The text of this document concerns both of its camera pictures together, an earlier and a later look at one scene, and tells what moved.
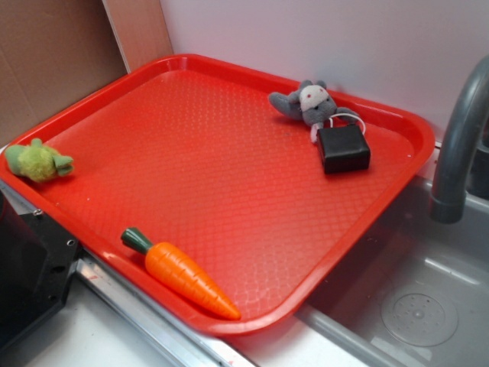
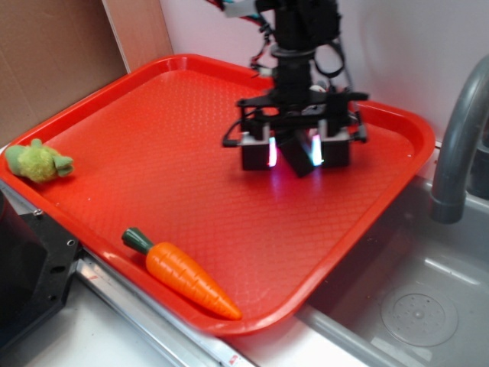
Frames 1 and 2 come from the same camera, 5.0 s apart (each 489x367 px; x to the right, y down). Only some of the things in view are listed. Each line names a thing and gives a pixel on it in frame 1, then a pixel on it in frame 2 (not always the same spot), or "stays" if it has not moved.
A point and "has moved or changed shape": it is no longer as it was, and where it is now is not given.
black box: x=344 y=149 has moved or changed shape
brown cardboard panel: x=54 y=52 stays
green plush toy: x=37 y=162 stays
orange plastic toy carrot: x=182 y=277 stays
